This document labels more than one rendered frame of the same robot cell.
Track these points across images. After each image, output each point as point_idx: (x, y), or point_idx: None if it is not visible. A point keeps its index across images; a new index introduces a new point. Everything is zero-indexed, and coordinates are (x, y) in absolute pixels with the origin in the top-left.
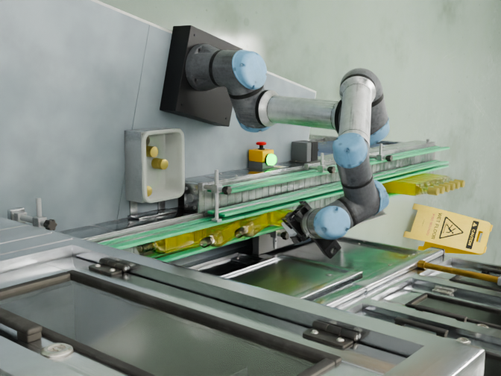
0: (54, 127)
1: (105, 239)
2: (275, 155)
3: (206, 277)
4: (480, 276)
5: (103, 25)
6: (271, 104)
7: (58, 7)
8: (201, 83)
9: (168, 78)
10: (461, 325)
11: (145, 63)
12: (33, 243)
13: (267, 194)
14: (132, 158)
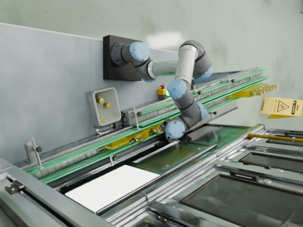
0: (46, 97)
1: (79, 148)
2: None
3: (49, 193)
4: (281, 138)
5: (63, 43)
6: (153, 67)
7: (36, 39)
8: (119, 62)
9: (104, 63)
10: (266, 171)
11: (90, 57)
12: None
13: (167, 110)
14: (91, 105)
